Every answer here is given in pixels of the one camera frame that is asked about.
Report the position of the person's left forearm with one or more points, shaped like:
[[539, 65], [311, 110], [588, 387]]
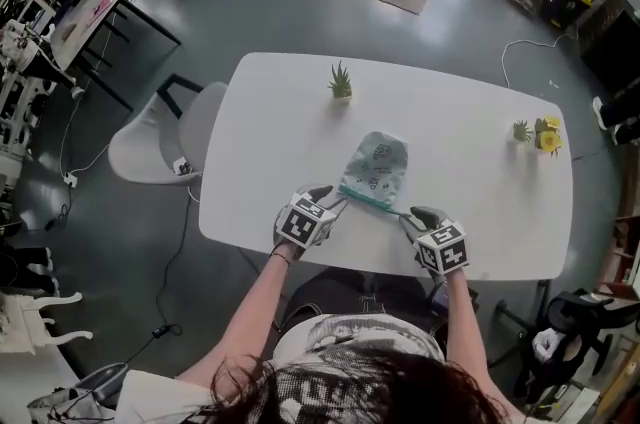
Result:
[[245, 317]]

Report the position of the white power strip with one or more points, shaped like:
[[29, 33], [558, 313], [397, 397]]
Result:
[[182, 167], [71, 179]]

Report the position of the person's right forearm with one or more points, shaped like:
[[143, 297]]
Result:
[[467, 337]]

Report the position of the black metal frame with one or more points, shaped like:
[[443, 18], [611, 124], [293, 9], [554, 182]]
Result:
[[170, 82]]

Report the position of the yellow flower pot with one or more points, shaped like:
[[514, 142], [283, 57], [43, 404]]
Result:
[[549, 139]]

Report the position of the black cabinet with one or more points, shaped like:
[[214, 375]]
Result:
[[612, 44]]

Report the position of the spiky green succulent pot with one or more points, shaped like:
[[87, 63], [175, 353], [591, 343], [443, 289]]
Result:
[[341, 84]]

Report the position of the black wrist band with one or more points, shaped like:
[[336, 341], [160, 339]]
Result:
[[281, 257]]

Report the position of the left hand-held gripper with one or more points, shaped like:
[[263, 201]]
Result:
[[302, 224]]

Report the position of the white carved-leg table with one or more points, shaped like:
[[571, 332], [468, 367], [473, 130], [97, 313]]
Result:
[[30, 322]]

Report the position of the person's patterned white shirt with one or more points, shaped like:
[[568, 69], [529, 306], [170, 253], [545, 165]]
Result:
[[355, 337]]

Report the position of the white desk black legs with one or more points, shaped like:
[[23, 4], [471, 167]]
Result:
[[80, 32]]

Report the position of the wooden shelf unit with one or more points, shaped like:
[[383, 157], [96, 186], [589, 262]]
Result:
[[625, 237]]

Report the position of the pale green zip pouch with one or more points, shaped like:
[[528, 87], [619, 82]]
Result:
[[377, 167]]

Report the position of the small dark succulent pot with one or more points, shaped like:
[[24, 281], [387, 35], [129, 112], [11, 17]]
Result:
[[522, 132]]

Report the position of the white storage shelf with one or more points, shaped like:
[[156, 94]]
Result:
[[17, 102]]

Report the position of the black office chair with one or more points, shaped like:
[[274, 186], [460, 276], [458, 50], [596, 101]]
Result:
[[575, 332]]

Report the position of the grey plastic basin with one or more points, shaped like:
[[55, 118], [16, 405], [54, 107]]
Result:
[[102, 384]]

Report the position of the white shell chair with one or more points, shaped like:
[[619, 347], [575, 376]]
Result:
[[145, 147]]

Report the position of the person's black trousers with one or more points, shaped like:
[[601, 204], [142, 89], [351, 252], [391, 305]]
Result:
[[385, 292]]

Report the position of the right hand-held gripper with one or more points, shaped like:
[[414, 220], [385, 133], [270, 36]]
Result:
[[445, 249]]

